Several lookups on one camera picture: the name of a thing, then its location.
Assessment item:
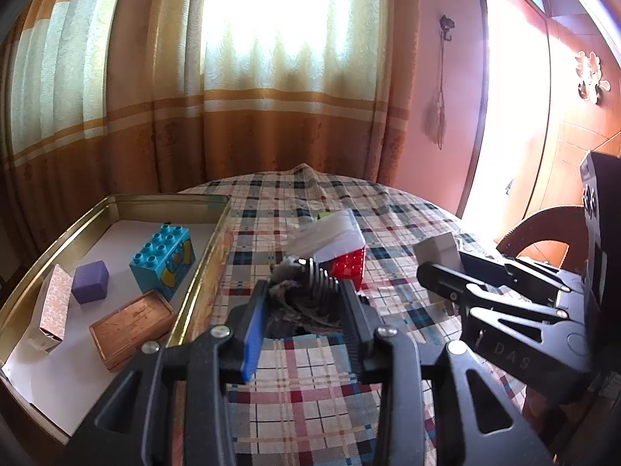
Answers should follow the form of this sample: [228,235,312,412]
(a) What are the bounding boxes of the wooden door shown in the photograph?
[524,10,621,224]

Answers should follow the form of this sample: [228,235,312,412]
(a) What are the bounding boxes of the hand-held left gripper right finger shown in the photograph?
[340,282,554,466]

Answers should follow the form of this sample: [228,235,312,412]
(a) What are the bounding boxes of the black spring hand exerciser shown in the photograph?
[264,257,369,336]

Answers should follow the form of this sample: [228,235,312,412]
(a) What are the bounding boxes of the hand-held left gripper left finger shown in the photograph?
[61,279,272,466]

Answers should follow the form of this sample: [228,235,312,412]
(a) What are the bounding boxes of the hanging tassel cord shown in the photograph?
[426,39,447,149]

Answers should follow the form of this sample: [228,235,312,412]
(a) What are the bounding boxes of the purple cube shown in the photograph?
[72,261,110,304]

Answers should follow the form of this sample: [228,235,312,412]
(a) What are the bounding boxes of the teal toy block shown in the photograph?
[128,223,196,302]

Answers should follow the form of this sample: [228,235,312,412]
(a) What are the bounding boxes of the carved door ornament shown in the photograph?
[576,51,612,105]

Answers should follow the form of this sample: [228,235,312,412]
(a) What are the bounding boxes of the clear plastic box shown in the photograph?
[286,209,366,265]

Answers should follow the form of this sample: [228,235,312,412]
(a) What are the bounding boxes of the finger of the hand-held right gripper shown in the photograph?
[458,250,585,297]
[417,262,571,345]

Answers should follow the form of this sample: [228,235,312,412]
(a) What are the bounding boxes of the small pinkish embossed box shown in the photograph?
[88,290,176,372]

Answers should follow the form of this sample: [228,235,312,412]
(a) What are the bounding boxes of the white paper box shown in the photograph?
[413,232,463,273]

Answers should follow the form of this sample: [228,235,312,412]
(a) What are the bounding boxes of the orange and cream curtain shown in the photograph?
[0,0,420,253]

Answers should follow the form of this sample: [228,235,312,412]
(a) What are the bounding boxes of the narrow patterned carton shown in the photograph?
[26,264,75,353]

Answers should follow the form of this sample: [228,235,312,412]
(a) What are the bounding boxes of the gold tin box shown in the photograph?
[0,193,234,440]

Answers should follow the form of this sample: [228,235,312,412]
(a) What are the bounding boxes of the plaid tablecloth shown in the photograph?
[172,162,534,466]

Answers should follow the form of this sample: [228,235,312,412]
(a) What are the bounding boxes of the red toy block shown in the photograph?
[330,245,368,289]

